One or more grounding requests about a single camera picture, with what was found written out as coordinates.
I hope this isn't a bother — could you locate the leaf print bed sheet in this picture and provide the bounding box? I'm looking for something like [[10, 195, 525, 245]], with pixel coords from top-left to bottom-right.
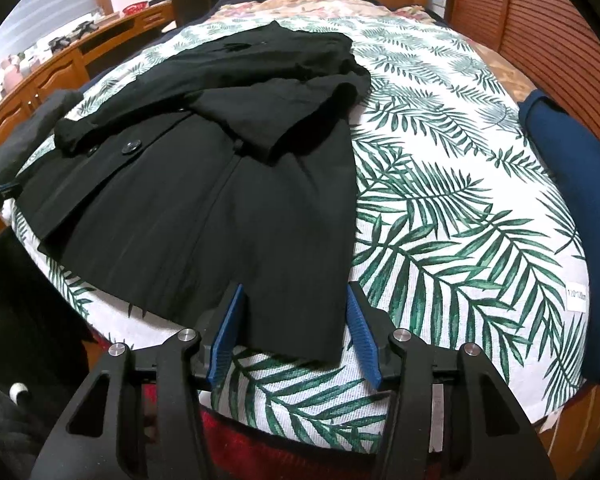
[[10, 12, 591, 441]]

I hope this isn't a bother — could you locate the orange patterned bed mat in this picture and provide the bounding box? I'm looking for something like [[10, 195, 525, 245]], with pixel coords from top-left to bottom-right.
[[472, 40, 536, 106]]

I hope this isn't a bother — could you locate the grey window blind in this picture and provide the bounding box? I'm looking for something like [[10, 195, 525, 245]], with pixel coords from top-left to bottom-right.
[[0, 0, 96, 76]]

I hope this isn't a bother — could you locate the dark wooden chair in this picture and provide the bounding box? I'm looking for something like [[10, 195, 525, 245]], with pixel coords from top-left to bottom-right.
[[162, 0, 216, 31]]

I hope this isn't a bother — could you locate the floral pillow cover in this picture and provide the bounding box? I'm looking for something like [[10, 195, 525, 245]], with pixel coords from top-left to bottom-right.
[[205, 0, 448, 26]]

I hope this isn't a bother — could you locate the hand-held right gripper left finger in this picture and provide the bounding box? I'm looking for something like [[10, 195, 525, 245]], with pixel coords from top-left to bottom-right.
[[27, 284, 246, 480]]

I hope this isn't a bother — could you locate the grey folded garment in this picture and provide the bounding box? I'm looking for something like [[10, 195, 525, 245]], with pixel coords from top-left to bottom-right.
[[0, 89, 83, 193]]

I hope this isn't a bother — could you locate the wooden desk with cabinets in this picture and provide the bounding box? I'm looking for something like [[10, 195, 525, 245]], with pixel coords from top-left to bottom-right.
[[0, 0, 176, 136]]

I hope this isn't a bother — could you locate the navy blue folded garment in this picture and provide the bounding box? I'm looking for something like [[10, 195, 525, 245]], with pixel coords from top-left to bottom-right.
[[517, 89, 600, 391]]

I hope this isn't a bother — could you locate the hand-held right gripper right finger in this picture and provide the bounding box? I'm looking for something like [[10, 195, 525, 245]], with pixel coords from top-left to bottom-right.
[[346, 282, 556, 480]]

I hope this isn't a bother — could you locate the person's black clothing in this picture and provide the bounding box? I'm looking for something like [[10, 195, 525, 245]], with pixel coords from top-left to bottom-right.
[[0, 230, 96, 480]]

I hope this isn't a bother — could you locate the pink bottle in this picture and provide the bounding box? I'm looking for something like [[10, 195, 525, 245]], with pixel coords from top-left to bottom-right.
[[1, 57, 23, 88]]

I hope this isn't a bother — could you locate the wooden louvered wardrobe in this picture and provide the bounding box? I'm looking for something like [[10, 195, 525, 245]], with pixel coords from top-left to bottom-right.
[[445, 0, 600, 156]]

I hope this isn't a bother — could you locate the black button coat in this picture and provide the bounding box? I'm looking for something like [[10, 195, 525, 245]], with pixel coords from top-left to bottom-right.
[[15, 22, 372, 363]]

